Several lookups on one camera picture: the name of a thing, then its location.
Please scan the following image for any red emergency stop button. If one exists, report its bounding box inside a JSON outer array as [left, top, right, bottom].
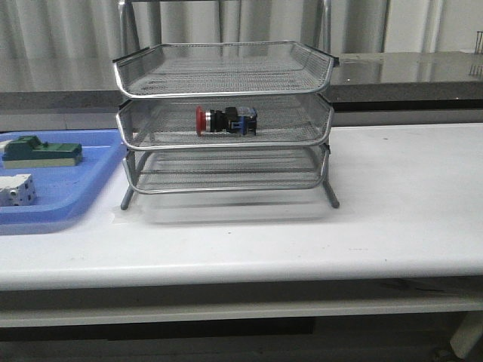
[[195, 106, 257, 136]]

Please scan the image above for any grey stone counter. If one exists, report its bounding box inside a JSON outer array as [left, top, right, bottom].
[[1, 52, 482, 132]]

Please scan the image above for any blue plastic tray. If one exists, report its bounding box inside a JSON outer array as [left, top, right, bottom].
[[1, 129, 126, 235]]

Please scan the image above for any green electrical module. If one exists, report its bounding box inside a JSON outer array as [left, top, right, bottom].
[[2, 136, 83, 169]]

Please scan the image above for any white circuit breaker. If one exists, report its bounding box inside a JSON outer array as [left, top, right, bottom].
[[1, 173, 37, 207]]

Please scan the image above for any white table leg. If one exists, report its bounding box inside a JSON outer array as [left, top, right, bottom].
[[450, 311, 483, 359]]

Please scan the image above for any small metal pins stand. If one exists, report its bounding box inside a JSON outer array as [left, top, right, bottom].
[[474, 31, 483, 54]]

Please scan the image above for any grey metal rack frame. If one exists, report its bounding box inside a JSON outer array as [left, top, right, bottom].
[[118, 0, 340, 210]]

